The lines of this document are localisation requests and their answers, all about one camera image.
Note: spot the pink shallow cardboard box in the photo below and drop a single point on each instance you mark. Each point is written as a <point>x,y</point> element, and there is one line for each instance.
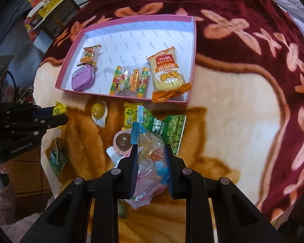
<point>127,42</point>

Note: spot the blue-edged clear candy bag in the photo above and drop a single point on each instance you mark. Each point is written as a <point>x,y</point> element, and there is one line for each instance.
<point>150,147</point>

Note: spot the brown chocolate ball cup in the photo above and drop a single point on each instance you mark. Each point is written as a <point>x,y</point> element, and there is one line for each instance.
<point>122,143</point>

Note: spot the red and cream fleece blanket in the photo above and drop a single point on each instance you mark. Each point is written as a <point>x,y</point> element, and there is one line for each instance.
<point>246,108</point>

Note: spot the purple mint tin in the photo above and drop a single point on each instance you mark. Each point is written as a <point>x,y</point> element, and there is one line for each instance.
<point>83,78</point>

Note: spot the yellow candy packet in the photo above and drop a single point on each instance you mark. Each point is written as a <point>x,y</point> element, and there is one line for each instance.
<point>59,109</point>
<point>130,114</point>

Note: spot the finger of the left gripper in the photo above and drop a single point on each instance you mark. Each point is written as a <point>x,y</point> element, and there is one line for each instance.
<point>42,122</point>
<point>37,111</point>

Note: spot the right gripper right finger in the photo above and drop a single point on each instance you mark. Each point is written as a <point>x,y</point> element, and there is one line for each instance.
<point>186,183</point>

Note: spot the pink jelly drink pouch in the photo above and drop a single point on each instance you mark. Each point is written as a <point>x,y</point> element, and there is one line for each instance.
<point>151,181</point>

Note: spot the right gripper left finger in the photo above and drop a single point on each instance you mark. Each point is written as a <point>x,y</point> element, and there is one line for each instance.
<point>117,183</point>

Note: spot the wooden side table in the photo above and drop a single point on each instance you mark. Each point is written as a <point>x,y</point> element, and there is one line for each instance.
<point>52,15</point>

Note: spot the corn snack orange packet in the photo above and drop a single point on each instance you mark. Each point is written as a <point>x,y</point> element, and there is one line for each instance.
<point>168,79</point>

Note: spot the golden ball jelly cup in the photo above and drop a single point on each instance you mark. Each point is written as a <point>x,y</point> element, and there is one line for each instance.
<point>99,113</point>

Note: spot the green pea snack packet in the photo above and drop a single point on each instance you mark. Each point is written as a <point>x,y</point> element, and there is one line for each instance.
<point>170,129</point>

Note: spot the burger gummy candy packet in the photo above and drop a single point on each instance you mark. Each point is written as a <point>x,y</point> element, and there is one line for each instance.
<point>129,82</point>

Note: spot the yellow flat box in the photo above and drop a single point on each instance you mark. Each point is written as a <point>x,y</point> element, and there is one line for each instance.
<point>57,1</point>

